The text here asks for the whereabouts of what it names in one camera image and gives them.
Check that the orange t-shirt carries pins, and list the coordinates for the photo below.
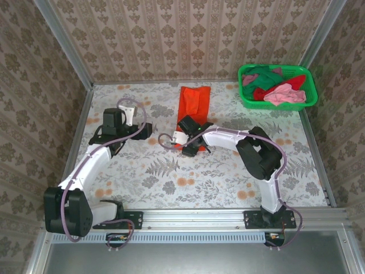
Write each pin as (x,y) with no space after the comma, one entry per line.
(196,100)

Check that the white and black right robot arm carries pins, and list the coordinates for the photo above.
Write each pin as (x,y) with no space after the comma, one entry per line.
(219,138)

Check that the floral patterned tablecloth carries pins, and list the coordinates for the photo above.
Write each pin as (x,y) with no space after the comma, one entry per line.
(199,182)

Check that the mauve t-shirt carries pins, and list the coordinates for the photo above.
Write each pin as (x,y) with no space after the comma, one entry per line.
(248,79)

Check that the green t-shirt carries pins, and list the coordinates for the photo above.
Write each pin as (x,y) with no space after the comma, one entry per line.
(263,77)

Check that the light pink t-shirt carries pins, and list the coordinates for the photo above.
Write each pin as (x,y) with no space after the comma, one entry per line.
(285,95)

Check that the grey metal panel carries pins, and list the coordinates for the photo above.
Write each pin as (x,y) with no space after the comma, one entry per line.
(185,259)

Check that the red t-shirt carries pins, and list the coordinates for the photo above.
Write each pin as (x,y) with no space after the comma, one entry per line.
(297,80)

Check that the green plastic basket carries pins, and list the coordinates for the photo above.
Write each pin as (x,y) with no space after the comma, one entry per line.
(311,85)

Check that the aluminium side rail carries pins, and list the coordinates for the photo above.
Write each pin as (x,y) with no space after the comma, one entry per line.
(319,160)
(74,148)

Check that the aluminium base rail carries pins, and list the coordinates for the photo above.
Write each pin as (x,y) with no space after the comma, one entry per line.
(194,218)

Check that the aluminium corner post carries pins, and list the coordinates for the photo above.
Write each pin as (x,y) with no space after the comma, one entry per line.
(322,31)
(65,45)

